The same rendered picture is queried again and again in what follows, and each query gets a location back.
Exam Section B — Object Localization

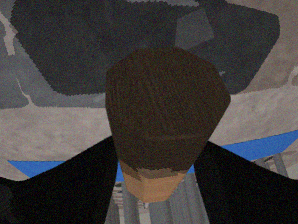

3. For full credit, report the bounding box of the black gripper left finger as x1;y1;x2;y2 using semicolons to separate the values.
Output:
0;135;118;224

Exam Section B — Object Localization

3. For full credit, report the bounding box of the blue tape strip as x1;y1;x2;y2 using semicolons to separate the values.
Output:
7;131;298;181

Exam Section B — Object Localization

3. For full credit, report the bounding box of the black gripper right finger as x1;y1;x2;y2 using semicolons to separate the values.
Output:
193;141;298;224

